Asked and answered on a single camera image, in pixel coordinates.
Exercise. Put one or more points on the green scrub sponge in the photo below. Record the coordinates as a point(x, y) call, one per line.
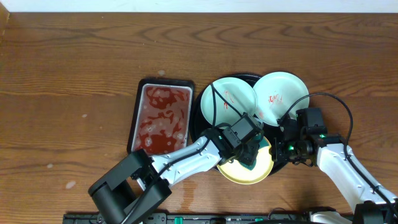
point(263, 160)

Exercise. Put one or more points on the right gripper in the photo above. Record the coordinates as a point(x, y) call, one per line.
point(279, 155)

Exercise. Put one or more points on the pale green plate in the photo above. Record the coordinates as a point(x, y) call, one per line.
point(276, 92)

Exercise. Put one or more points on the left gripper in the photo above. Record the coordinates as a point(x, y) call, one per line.
point(255, 150)

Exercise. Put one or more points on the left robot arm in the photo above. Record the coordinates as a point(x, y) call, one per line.
point(136, 186)

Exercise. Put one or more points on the yellow plate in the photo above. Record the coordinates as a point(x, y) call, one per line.
point(235, 172)

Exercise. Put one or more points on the light blue plate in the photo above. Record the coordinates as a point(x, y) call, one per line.
point(238, 94)

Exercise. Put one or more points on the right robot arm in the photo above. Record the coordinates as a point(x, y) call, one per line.
point(368, 199)

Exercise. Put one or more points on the black rectangular wash tray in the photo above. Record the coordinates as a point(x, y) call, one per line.
point(161, 115)

